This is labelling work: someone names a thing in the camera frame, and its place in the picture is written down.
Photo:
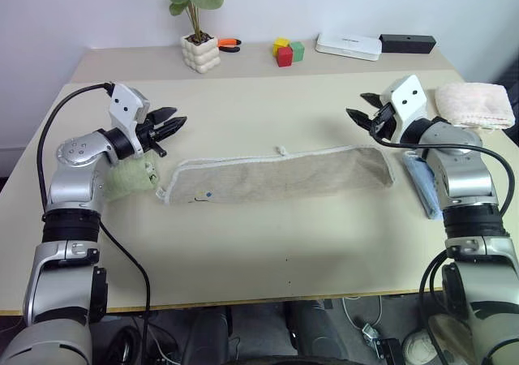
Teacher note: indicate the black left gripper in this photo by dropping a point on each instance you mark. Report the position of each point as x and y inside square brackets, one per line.
[149, 133]

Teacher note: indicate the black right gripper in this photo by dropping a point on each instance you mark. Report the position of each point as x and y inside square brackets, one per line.
[385, 123]

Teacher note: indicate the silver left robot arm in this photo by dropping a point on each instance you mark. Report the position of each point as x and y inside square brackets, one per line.
[69, 182]

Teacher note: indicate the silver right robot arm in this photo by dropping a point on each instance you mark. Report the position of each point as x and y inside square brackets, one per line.
[466, 178]

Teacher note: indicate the folded green towel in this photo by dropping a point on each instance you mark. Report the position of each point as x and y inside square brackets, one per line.
[127, 178]

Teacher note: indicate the folded blue towel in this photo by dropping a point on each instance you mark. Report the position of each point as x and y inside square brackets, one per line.
[423, 182]

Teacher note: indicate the folded pink towel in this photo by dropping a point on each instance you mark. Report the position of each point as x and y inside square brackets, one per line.
[472, 103]

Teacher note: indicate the long beige towel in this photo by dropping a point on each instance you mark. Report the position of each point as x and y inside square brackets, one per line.
[284, 176]

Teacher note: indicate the flat white box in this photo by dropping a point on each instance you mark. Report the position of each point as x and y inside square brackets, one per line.
[348, 46]

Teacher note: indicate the white bubble plant pot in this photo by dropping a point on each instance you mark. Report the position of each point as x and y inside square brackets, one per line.
[200, 56]

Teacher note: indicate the long black box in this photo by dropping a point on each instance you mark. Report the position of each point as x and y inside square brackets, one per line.
[407, 43]

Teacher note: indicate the green wooden block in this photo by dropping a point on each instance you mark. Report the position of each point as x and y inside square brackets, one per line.
[298, 52]

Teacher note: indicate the red wooden block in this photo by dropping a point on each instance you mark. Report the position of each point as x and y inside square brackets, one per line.
[284, 57]

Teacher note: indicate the yellow wooden block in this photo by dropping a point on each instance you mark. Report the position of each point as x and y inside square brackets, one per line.
[280, 44]

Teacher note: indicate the dark rounded shape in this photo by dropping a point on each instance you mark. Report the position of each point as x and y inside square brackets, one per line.
[211, 332]
[312, 328]

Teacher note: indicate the round white floor object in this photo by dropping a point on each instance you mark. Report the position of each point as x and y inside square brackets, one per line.
[417, 346]

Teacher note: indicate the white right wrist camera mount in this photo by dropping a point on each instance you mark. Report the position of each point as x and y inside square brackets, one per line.
[409, 97]

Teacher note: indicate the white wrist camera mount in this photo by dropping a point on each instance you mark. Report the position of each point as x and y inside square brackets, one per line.
[123, 101]
[409, 97]

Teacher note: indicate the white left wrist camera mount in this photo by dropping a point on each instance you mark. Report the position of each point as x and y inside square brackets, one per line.
[123, 101]

